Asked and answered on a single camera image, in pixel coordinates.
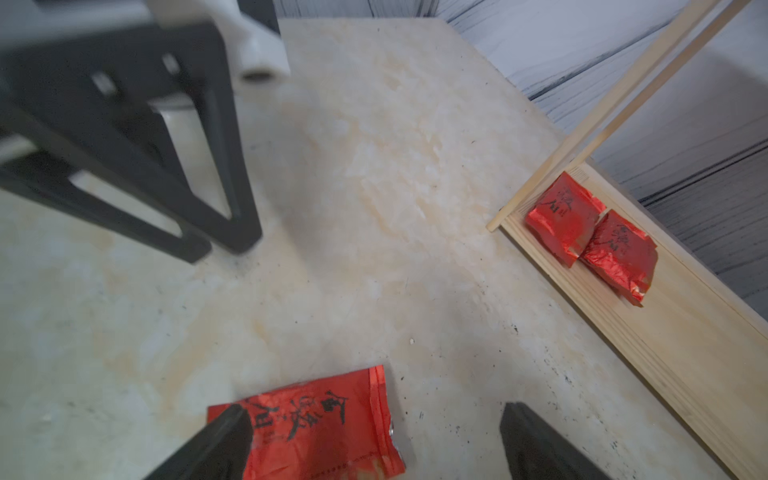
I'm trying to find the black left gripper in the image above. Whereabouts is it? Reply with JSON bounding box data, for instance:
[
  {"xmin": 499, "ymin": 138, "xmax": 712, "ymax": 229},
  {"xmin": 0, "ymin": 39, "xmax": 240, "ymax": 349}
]
[{"xmin": 1, "ymin": 0, "xmax": 263, "ymax": 254}]

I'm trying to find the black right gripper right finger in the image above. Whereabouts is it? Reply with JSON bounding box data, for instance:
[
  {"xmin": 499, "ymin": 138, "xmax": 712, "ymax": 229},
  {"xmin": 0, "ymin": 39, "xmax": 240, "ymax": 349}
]
[{"xmin": 499, "ymin": 402, "xmax": 609, "ymax": 480}]

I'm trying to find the red tea bag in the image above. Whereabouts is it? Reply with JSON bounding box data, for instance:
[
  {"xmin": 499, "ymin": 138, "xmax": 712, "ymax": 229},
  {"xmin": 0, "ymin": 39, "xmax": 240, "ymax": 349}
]
[
  {"xmin": 580, "ymin": 210, "xmax": 658, "ymax": 307},
  {"xmin": 237, "ymin": 365, "xmax": 406, "ymax": 479},
  {"xmin": 525, "ymin": 172, "xmax": 606, "ymax": 268}
]

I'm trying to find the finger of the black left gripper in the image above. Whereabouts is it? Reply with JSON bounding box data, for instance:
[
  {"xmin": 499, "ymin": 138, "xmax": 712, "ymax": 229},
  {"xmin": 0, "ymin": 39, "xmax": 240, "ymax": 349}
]
[{"xmin": 1, "ymin": 152, "xmax": 212, "ymax": 263}]

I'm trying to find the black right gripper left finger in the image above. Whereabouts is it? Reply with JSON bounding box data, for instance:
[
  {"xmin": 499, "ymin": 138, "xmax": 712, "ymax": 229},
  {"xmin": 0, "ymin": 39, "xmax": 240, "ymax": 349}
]
[{"xmin": 145, "ymin": 405, "xmax": 253, "ymax": 480}]

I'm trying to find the light wooden two-tier shelf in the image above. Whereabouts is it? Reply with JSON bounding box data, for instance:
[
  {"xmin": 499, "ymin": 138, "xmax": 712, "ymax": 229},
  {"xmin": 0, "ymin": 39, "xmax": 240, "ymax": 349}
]
[{"xmin": 487, "ymin": 1, "xmax": 767, "ymax": 479}]

